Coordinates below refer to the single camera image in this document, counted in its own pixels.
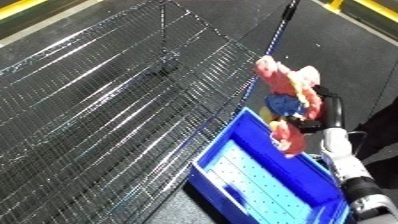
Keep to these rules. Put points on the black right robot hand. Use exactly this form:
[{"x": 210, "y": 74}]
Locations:
[{"x": 333, "y": 111}]

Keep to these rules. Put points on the pink and blue soft toy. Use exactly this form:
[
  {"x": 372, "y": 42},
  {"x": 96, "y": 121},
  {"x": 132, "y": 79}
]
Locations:
[{"x": 284, "y": 80}]

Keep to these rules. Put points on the pale right robot arm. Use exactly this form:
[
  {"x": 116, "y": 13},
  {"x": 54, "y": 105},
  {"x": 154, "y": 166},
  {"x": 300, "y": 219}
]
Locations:
[{"x": 349, "y": 170}]

